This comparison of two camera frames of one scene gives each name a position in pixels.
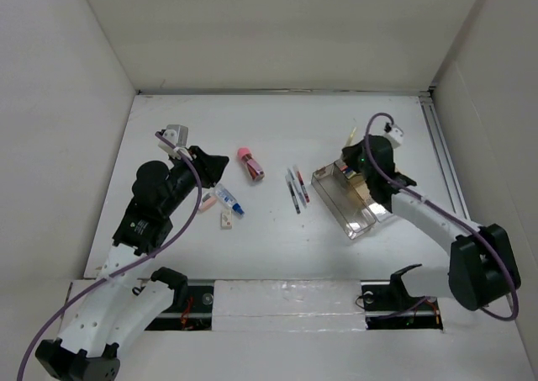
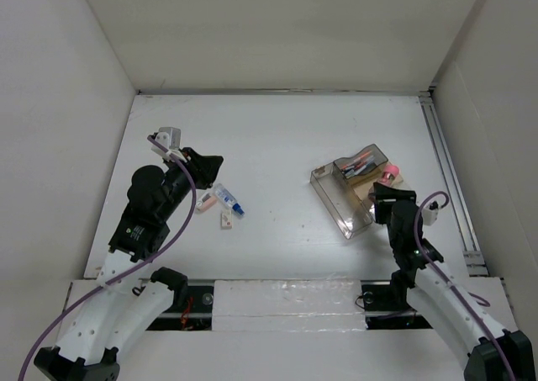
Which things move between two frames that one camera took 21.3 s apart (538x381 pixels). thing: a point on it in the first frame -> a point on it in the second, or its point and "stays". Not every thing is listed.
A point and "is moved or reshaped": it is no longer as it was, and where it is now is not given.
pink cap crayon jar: x=254 y=166 is moved or reshaped
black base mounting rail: x=196 y=315 stays
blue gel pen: x=298 y=184 -> x=357 y=170
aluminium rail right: x=443 y=158 stays
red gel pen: x=303 y=186 is moved or reshaped
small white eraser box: x=226 y=219 stays
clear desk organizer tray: x=349 y=199 stays
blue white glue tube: x=224 y=196 stays
